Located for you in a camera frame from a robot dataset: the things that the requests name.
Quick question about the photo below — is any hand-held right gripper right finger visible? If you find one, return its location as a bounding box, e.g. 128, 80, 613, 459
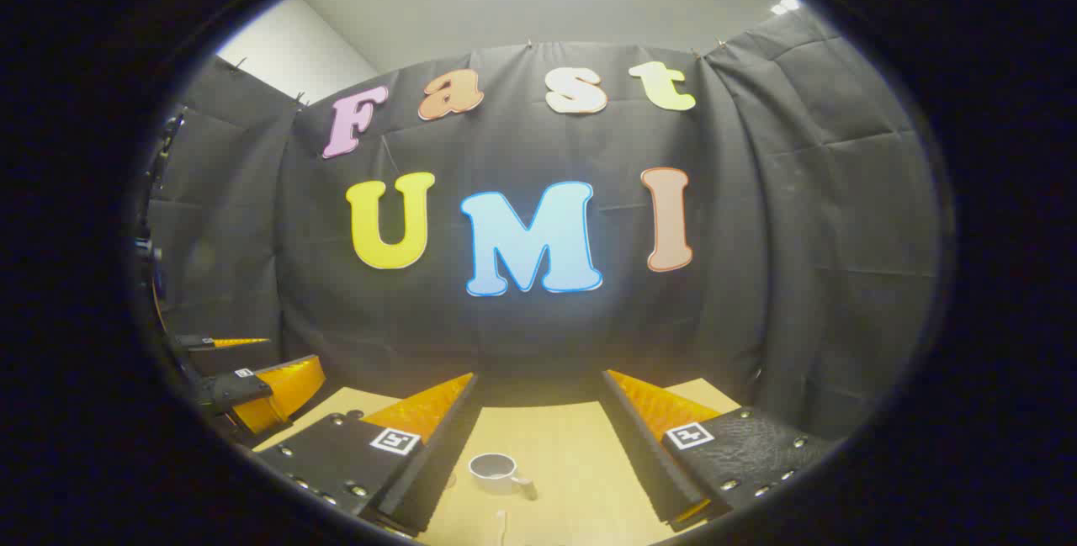
600, 369, 842, 533

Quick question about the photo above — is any light wooden desktop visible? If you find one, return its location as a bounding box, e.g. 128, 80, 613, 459
252, 378, 741, 546

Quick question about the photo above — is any white cup with wooden handle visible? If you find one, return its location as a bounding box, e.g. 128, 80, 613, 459
468, 453, 539, 502

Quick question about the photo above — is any black backdrop cloth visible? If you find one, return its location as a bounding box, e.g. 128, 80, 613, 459
147, 8, 942, 446

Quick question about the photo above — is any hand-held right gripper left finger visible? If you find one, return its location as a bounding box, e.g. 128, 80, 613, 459
252, 372, 479, 538

